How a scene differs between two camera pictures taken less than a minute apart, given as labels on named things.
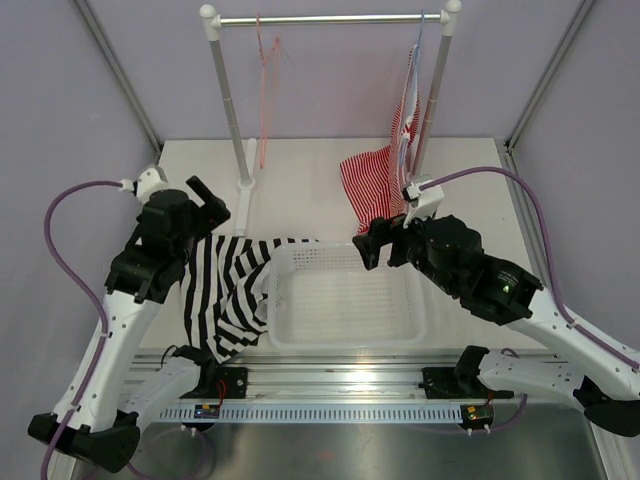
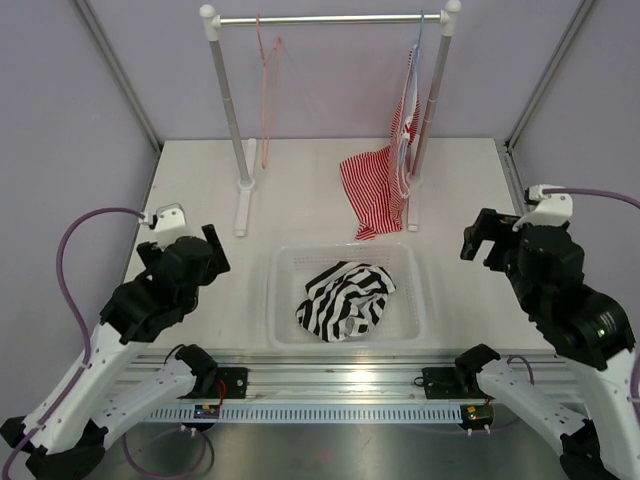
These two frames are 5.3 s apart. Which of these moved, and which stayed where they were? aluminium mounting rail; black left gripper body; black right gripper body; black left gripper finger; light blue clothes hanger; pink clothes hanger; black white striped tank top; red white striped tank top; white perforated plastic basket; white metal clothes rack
Moved: black left gripper finger; black left gripper body; black right gripper body; black white striped tank top
Stayed: white metal clothes rack; pink clothes hanger; aluminium mounting rail; white perforated plastic basket; red white striped tank top; light blue clothes hanger
